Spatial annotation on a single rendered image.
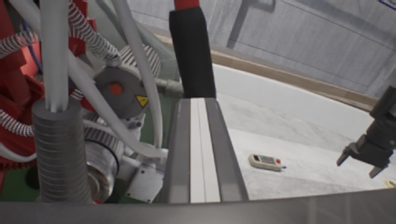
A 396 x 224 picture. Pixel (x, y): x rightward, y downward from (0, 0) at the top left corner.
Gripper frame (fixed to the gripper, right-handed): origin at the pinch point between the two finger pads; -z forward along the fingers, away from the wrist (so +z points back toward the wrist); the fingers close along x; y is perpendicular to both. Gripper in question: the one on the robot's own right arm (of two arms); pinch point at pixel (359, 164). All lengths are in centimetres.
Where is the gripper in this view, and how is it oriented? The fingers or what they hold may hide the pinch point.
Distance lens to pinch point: 80.0
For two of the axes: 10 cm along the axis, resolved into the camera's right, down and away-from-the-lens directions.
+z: 1.3, -8.0, -5.9
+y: -3.9, 5.0, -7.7
